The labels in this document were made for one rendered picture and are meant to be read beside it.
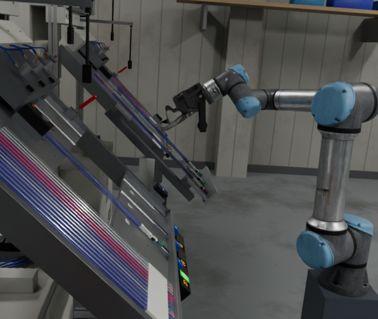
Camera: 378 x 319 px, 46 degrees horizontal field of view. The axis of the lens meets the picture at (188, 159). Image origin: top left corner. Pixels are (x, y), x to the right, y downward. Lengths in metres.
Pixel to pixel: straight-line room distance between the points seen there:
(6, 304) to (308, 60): 3.91
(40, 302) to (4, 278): 0.11
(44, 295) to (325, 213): 0.79
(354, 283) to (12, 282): 0.99
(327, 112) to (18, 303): 0.93
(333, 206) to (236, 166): 3.17
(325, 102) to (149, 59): 3.34
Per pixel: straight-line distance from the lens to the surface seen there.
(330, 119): 1.25
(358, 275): 1.51
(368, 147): 5.01
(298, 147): 4.76
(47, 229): 0.79
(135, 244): 1.09
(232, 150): 4.40
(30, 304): 1.23
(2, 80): 1.08
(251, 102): 1.52
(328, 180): 1.30
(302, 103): 1.52
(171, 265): 1.15
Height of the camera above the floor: 1.27
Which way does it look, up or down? 15 degrees down
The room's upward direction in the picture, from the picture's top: 4 degrees clockwise
